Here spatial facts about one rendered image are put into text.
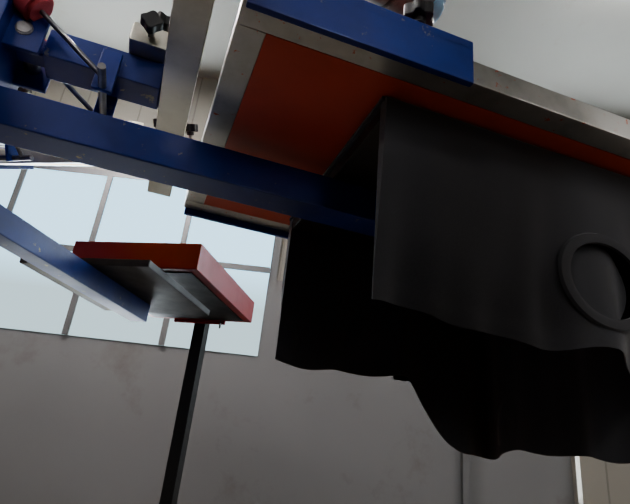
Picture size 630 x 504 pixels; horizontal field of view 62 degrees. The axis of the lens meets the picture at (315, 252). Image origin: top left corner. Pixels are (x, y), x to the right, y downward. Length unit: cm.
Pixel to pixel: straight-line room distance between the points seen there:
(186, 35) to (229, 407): 273
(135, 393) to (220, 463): 66
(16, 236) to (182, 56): 69
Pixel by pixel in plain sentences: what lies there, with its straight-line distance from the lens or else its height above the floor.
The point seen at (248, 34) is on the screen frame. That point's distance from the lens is 71.
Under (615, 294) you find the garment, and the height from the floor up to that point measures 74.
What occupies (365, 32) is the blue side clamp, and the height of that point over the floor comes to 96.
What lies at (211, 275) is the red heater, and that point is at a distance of 181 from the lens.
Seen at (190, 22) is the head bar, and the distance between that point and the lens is 78.
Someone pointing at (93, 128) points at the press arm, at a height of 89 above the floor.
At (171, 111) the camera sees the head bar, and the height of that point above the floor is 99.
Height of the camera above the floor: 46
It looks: 23 degrees up
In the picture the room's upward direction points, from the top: 6 degrees clockwise
